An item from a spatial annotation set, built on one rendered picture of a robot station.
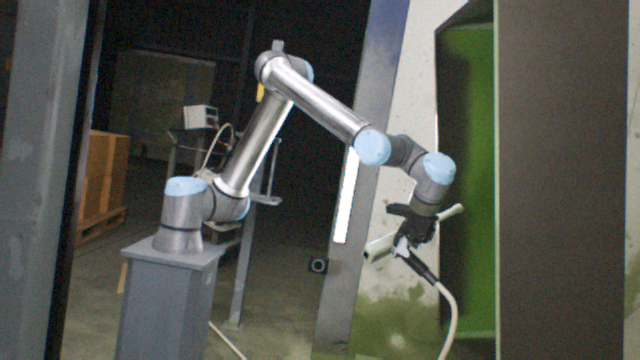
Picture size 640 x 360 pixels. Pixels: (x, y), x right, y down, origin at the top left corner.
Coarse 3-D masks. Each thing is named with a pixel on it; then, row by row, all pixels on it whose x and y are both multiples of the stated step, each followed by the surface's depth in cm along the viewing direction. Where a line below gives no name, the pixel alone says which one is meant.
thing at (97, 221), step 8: (120, 208) 473; (128, 208) 481; (88, 216) 416; (96, 216) 422; (104, 216) 427; (112, 216) 439; (120, 216) 469; (80, 224) 386; (88, 224) 390; (96, 224) 403; (104, 224) 423; (112, 224) 453; (120, 224) 464; (80, 232) 374; (88, 232) 411; (96, 232) 415; (104, 232) 426; (80, 240) 376; (88, 240) 393
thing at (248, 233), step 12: (276, 48) 260; (264, 156) 264; (264, 168) 268; (252, 180) 266; (252, 192) 266; (252, 216) 267; (252, 228) 268; (252, 240) 270; (240, 252) 269; (240, 264) 269; (240, 276) 270; (240, 288) 270; (240, 300) 271; (240, 312) 272; (228, 324) 273
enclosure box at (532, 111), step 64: (512, 0) 123; (576, 0) 124; (448, 64) 183; (512, 64) 124; (576, 64) 125; (448, 128) 185; (512, 128) 126; (576, 128) 126; (448, 192) 187; (512, 192) 127; (576, 192) 128; (448, 256) 189; (512, 256) 129; (576, 256) 129; (448, 320) 191; (512, 320) 130; (576, 320) 131
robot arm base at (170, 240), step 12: (168, 228) 175; (180, 228) 175; (192, 228) 177; (156, 240) 178; (168, 240) 174; (180, 240) 174; (192, 240) 177; (168, 252) 173; (180, 252) 174; (192, 252) 177
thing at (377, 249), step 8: (456, 208) 172; (440, 216) 166; (448, 216) 169; (376, 240) 148; (384, 240) 149; (392, 240) 150; (368, 248) 145; (376, 248) 146; (384, 248) 147; (392, 248) 148; (408, 248) 150; (368, 256) 145; (376, 256) 145; (384, 256) 149; (400, 256) 150; (416, 256) 148; (408, 264) 148; (416, 264) 145; (424, 264) 146; (416, 272) 146; (424, 272) 144; (432, 280) 142
